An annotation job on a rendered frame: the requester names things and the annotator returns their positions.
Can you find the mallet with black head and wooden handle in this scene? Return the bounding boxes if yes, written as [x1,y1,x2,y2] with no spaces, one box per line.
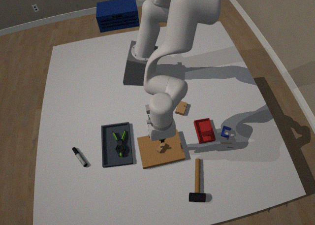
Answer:
[189,159,206,202]

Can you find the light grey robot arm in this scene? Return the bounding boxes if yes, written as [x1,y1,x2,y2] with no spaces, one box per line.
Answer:
[131,0,221,131]

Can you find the small tan wooden block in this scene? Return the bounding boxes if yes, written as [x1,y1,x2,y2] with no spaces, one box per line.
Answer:
[175,101,188,115]

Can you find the small light wooden block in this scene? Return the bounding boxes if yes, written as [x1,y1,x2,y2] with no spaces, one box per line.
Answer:
[157,143,165,153]

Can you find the light wooden board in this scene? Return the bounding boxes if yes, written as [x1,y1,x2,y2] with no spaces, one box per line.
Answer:
[137,129,186,169]

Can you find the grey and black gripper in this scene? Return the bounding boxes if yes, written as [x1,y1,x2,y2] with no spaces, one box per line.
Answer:
[148,119,176,143]

